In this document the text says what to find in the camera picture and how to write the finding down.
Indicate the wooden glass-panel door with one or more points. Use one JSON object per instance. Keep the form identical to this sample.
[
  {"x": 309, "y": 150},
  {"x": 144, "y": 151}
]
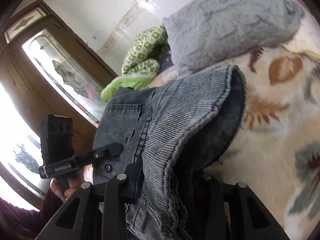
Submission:
[{"x": 45, "y": 69}]

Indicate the cream cloth under pillow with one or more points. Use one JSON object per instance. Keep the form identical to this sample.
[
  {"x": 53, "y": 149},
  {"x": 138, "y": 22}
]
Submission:
[{"x": 298, "y": 50}]

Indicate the leaf pattern bed blanket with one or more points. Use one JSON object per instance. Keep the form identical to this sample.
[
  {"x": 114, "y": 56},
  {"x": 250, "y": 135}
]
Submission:
[{"x": 276, "y": 152}]

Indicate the person's left hand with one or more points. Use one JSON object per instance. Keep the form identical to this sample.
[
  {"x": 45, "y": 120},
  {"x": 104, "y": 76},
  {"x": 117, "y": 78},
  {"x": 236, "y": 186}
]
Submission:
[{"x": 86, "y": 174}]

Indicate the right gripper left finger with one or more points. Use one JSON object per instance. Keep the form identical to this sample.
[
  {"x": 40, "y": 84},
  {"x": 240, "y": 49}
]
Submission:
[{"x": 123, "y": 189}]

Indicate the grey quilted pillow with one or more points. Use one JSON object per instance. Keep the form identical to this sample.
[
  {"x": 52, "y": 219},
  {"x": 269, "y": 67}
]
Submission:
[{"x": 205, "y": 32}]

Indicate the grey denim pants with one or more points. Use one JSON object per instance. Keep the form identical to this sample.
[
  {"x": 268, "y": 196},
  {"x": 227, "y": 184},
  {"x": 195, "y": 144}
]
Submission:
[{"x": 177, "y": 129}]

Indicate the green patterned quilt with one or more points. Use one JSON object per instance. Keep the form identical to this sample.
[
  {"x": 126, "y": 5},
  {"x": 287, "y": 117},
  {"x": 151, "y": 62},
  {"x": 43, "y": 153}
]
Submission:
[{"x": 149, "y": 55}]

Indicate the dark sleeved left forearm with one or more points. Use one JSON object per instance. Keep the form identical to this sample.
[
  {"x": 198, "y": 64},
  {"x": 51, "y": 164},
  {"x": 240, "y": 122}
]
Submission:
[{"x": 27, "y": 224}]

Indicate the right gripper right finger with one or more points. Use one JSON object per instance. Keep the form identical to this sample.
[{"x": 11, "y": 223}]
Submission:
[{"x": 206, "y": 212}]

